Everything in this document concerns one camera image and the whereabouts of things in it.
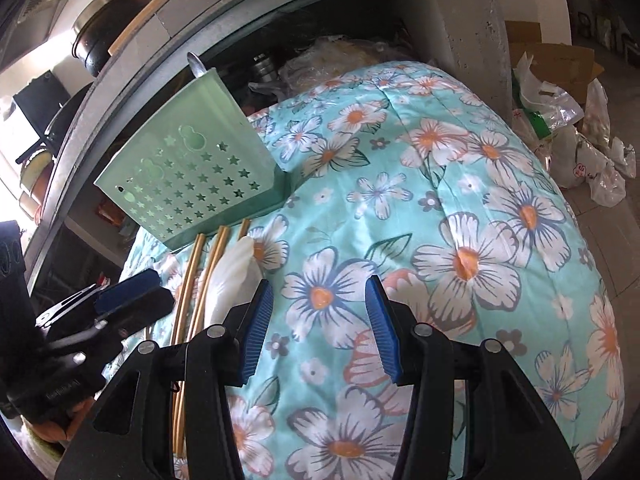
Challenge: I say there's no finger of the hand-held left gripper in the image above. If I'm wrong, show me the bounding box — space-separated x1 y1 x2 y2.
35 268 161 333
45 287 177 361

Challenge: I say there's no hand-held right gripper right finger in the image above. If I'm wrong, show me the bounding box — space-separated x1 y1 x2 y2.
364 276 583 480

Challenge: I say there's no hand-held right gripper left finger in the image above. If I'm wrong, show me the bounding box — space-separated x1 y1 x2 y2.
54 279 275 480

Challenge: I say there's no white shell-shaped plastic spoon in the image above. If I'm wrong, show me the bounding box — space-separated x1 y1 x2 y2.
205 237 263 328

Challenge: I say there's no green star-cutout utensil holder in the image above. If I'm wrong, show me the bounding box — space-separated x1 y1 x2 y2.
93 66 293 252

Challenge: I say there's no cream enamel pot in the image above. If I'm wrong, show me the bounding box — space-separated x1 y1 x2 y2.
20 147 53 196

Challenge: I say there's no floral turquoise blanket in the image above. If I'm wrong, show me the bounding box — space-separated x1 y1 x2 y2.
102 60 626 480

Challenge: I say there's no black frying pan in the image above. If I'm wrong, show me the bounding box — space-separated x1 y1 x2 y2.
42 95 88 156

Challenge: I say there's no grey concrete kitchen counter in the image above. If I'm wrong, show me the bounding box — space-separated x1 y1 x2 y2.
22 0 513 291

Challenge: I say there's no black box appliance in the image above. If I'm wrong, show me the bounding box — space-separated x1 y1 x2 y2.
12 71 71 138

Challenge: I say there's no black cooking pot with lid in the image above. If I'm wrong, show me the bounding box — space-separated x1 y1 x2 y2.
71 0 153 78

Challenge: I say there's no stack of steel pots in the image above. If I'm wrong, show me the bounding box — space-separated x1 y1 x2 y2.
250 52 278 86

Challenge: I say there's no wooden cutting board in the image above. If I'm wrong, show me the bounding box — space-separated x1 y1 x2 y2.
107 0 211 56

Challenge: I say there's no clear bag of yellowish food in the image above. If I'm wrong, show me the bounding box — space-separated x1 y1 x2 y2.
280 35 416 96

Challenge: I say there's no pile of plastic bags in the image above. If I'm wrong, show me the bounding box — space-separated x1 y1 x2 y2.
512 52 638 206

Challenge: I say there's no range hood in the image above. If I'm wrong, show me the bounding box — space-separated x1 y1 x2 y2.
0 0 96 68

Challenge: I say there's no cardboard box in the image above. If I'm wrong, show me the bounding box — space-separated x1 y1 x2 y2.
505 20 608 111

